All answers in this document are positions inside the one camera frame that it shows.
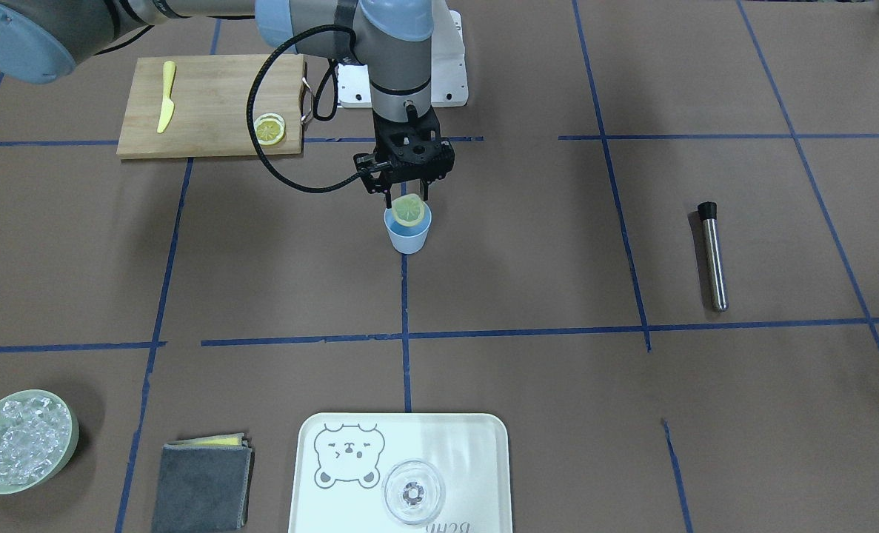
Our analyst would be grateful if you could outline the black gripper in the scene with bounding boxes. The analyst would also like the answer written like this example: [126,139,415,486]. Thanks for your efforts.
[375,111,441,209]

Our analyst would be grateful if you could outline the lemon slice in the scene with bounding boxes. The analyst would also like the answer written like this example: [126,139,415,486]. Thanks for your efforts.
[388,193,428,227]
[253,113,287,146]

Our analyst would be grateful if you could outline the steel muddler with black tip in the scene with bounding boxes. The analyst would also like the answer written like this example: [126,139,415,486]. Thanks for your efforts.
[697,201,728,312]

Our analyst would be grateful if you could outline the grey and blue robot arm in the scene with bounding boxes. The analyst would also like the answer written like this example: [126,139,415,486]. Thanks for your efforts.
[0,1,454,204]

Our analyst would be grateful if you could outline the light blue plastic cup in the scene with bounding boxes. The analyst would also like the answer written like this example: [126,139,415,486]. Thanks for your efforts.
[383,205,432,255]

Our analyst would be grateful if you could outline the lemon slice on board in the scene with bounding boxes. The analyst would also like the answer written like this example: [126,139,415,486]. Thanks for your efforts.
[253,113,287,146]

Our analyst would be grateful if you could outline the wooden cutting board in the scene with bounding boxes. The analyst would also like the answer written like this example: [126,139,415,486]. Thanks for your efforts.
[117,54,306,161]

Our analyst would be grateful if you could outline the yellow plastic knife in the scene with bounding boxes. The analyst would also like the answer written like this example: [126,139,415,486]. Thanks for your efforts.
[157,60,176,134]

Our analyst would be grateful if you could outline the white bear serving tray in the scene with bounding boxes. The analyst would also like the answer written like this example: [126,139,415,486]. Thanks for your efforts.
[288,412,514,532]

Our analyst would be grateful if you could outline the grey folded cloth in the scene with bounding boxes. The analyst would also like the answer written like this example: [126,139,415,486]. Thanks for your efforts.
[151,433,253,532]

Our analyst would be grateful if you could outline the green bowl of ice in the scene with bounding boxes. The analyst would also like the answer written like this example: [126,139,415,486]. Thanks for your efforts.
[0,390,80,495]

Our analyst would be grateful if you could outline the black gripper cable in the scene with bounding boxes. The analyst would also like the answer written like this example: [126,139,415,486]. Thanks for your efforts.
[246,25,370,195]

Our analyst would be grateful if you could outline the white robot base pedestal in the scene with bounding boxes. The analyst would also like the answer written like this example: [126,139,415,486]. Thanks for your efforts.
[338,1,469,109]

